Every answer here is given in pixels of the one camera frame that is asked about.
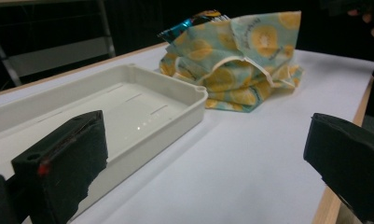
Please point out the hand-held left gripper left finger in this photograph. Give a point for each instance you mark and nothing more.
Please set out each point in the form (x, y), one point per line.
(63, 165)

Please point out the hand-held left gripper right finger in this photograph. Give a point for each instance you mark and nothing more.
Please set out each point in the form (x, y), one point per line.
(349, 165)

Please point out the white plastic tray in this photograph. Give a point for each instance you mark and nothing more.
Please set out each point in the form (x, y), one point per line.
(135, 105)

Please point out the lemon print cloth bag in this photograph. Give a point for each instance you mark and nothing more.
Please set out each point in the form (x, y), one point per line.
(237, 62)

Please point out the blue foil snack packet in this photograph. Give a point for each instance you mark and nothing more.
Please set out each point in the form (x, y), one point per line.
(191, 25)

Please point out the grey metal stand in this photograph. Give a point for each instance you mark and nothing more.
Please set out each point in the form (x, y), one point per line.
(51, 53)

